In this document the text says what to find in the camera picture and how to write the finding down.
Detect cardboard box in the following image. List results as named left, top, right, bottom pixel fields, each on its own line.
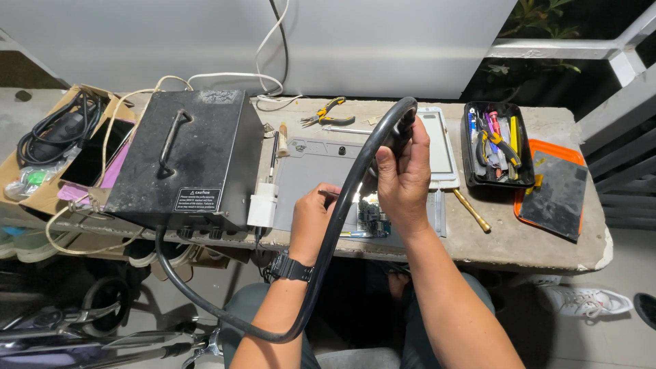
left=0, top=84, right=138, bottom=217

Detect blue circuit board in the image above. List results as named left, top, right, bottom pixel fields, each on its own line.
left=357, top=197, right=392, bottom=238

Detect orange plastic tray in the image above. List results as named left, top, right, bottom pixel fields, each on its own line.
left=514, top=138, right=586, bottom=237

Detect white metal railing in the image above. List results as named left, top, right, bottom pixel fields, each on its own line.
left=486, top=0, right=656, bottom=232

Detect black shoe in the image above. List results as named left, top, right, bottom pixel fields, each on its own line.
left=633, top=292, right=656, bottom=332

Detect black wristwatch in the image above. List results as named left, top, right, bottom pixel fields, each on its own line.
left=269, top=250, right=315, bottom=283

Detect white sneaker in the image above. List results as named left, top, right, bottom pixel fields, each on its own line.
left=542, top=285, right=634, bottom=319

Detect white power adapter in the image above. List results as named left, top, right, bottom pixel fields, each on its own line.
left=246, top=182, right=279, bottom=228

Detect clear bag with green item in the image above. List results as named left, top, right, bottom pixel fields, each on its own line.
left=4, top=163, right=68, bottom=202

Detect black thin brush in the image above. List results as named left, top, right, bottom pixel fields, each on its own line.
left=266, top=130, right=281, bottom=185

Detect person's right hand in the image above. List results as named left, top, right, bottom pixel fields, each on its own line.
left=375, top=116, right=433, bottom=242

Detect white tablet screen panel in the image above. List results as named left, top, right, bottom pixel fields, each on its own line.
left=415, top=106, right=461, bottom=190

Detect bicycle with chrome parts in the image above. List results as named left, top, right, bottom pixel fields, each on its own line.
left=0, top=276, right=223, bottom=369

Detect black tray of tools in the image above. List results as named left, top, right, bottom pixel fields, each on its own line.
left=460, top=100, right=536, bottom=190

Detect green plant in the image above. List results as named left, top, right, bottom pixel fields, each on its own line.
left=479, top=0, right=582, bottom=100

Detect thick black hose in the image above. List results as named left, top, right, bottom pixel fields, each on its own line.
left=154, top=96, right=419, bottom=344

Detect beige cable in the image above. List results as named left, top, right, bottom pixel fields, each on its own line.
left=45, top=75, right=194, bottom=256

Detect white cable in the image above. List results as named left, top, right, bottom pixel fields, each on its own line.
left=186, top=0, right=304, bottom=105

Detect black metal rework station box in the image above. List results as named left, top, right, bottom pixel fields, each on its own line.
left=104, top=89, right=265, bottom=234

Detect brass rod tool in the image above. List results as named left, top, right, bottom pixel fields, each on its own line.
left=452, top=187, right=492, bottom=233

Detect silver straight tweezers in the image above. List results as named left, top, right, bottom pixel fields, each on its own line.
left=323, top=124, right=374, bottom=135

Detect person's left hand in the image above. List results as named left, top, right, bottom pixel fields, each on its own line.
left=288, top=183, right=342, bottom=268

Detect black glossy tablet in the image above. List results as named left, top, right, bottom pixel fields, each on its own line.
left=60, top=118, right=136, bottom=188

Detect yellow black pliers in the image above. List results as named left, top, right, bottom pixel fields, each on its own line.
left=299, top=96, right=356, bottom=128

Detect black hot air gun handle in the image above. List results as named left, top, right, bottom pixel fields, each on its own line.
left=392, top=109, right=417, bottom=152

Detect pink sheet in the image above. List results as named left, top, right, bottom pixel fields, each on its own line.
left=56, top=141, right=132, bottom=203

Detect dark grey pad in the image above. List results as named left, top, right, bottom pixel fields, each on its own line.
left=518, top=150, right=589, bottom=242

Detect black thin cable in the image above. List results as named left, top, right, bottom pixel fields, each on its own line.
left=255, top=0, right=290, bottom=112

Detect grey silicone repair mat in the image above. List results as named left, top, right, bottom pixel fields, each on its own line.
left=272, top=136, right=448, bottom=248

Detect person's grey trousers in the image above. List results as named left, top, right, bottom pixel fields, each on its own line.
left=219, top=273, right=496, bottom=369

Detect black cable bundle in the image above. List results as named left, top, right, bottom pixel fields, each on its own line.
left=16, top=91, right=104, bottom=168

